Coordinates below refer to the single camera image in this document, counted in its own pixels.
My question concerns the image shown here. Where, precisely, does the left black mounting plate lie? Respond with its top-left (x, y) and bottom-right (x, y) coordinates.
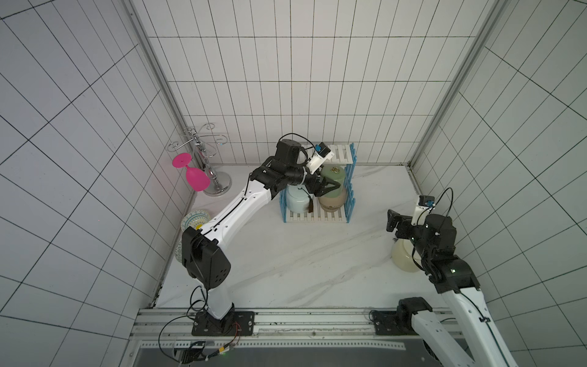
top-left (191, 310), bottom-right (256, 336)

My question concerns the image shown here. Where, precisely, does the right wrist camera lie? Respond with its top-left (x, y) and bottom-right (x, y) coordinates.
top-left (411, 195), bottom-right (436, 226)

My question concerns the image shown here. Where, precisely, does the left base wiring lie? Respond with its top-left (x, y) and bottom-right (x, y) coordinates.
top-left (157, 284), bottom-right (242, 363)

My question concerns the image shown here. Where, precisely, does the green tea canister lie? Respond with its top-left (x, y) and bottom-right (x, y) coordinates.
top-left (321, 165), bottom-right (346, 186)

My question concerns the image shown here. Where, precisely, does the yellow blue patterned bowl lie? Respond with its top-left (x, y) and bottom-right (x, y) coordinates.
top-left (174, 209), bottom-right (212, 264)

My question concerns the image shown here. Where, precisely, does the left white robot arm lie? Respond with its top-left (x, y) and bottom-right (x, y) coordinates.
top-left (181, 138), bottom-right (340, 325)

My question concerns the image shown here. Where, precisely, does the light blue tea canister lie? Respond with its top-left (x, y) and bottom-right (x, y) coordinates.
top-left (286, 184), bottom-right (314, 214)

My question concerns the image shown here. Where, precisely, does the chrome glass holder stand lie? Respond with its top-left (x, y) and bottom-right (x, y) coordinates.
top-left (166, 122), bottom-right (232, 197)

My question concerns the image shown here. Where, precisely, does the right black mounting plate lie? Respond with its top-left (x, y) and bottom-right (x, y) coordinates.
top-left (368, 310), bottom-right (422, 336)

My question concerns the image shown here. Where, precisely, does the blue white wooden shelf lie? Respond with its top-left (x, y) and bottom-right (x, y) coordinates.
top-left (279, 143), bottom-right (357, 223)

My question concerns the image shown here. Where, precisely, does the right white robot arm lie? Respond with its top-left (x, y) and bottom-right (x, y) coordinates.
top-left (386, 210), bottom-right (517, 366)

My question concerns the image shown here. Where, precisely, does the cream tea canister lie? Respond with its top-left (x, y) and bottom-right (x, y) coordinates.
top-left (391, 239), bottom-right (421, 272)

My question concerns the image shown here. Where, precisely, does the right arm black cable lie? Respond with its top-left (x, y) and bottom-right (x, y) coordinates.
top-left (430, 187), bottom-right (455, 219)

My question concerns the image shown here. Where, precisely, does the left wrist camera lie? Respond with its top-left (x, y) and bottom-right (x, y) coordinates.
top-left (306, 142), bottom-right (334, 174)

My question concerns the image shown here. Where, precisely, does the pink plastic wine glass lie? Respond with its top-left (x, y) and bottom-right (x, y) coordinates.
top-left (172, 153), bottom-right (211, 192)

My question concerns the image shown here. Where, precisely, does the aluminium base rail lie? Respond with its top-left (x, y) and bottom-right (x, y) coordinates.
top-left (130, 308), bottom-right (423, 351)

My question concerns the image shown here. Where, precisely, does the brown tea canister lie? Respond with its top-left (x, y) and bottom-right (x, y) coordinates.
top-left (319, 187), bottom-right (347, 213)

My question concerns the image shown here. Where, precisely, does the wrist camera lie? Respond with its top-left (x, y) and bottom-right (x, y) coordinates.
top-left (411, 195), bottom-right (436, 226)
top-left (306, 142), bottom-right (334, 174)

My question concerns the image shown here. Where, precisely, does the black mounting plate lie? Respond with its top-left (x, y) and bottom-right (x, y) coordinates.
top-left (368, 310), bottom-right (422, 336)
top-left (191, 310), bottom-right (256, 336)

